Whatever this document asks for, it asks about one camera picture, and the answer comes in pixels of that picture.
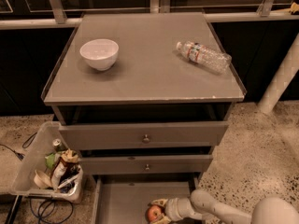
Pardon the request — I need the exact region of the blue cable on floor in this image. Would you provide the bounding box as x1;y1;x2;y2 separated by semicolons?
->
29;197;75;224

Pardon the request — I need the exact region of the grey top drawer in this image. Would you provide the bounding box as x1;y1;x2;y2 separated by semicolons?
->
59;121;228;150

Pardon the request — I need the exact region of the red apple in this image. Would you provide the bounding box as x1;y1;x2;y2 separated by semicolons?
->
147;205;164;224

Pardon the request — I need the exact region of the black cable on floor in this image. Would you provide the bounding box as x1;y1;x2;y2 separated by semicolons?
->
0;132;38;161

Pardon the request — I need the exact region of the grey drawer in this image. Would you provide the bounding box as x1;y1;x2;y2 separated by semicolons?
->
59;121;228;150
79;155;213;175
92;173;199;224

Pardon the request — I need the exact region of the clear plastic bin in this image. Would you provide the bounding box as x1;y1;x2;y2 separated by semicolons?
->
10;121;84;203

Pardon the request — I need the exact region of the metal window railing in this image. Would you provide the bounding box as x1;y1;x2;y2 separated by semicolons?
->
0;0;298;30

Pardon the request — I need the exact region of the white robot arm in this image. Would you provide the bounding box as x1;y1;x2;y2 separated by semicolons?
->
147;189;299;224

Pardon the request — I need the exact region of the grey bottom drawer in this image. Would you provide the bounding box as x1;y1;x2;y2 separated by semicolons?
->
92;173;199;224

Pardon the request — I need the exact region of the crumpled wrappers and trash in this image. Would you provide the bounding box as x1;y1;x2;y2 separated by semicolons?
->
50;149;80;190

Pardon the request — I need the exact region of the white ceramic bowl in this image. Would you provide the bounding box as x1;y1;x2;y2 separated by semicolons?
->
79;39;119;71

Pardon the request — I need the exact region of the metal can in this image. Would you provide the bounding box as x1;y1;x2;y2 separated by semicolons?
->
52;139;65;151

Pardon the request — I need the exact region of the white diagonal pipe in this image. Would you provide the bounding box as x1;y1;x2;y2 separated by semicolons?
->
258;34;299;114

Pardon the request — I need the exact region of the clear plastic water bottle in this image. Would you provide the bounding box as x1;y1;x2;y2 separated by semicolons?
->
176;41;232;74

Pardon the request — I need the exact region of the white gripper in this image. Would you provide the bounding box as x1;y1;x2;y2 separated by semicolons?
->
150;198;203;224

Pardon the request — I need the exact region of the small white cup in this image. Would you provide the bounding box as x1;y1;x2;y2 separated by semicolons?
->
34;170;51;189

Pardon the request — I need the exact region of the grey middle drawer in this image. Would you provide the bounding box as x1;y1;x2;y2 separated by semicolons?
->
79;155;213;175

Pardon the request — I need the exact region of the grey drawer cabinet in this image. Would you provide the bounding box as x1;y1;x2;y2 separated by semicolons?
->
40;12;248;224

